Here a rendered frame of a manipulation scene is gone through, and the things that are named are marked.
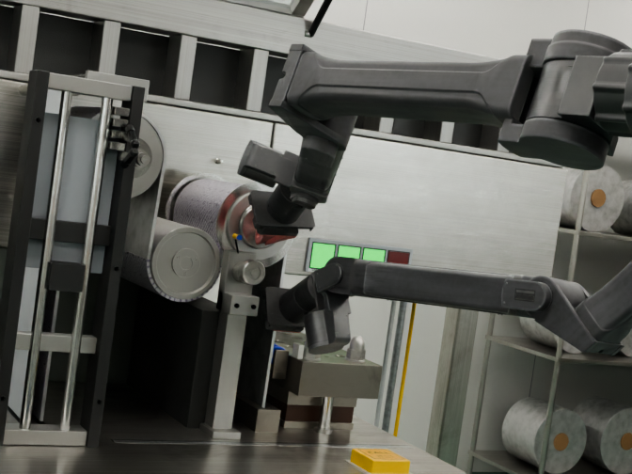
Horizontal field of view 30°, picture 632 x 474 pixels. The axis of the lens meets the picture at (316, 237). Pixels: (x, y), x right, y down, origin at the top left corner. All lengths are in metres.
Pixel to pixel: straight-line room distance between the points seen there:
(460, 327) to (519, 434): 2.56
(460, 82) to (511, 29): 4.40
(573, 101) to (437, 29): 4.30
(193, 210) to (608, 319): 0.84
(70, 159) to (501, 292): 0.65
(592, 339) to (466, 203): 1.08
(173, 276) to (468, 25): 3.61
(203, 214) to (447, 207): 0.70
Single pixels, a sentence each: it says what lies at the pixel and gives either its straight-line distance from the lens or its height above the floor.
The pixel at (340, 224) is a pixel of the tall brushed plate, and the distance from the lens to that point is 2.41.
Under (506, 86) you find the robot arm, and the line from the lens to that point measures 1.07.
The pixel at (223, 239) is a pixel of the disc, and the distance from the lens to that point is 1.95.
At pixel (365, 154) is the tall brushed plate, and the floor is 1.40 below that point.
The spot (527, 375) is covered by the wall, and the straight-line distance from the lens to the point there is 5.74.
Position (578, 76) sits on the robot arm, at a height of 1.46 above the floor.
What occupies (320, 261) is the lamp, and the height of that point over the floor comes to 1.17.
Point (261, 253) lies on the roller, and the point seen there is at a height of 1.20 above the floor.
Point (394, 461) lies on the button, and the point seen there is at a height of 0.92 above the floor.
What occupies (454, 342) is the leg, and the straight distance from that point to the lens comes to 2.80.
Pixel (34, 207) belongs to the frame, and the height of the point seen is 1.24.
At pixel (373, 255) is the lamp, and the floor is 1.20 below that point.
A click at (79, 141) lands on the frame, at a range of 1.75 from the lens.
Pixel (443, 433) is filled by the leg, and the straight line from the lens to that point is 2.84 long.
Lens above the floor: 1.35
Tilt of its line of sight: 3 degrees down
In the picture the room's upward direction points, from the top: 8 degrees clockwise
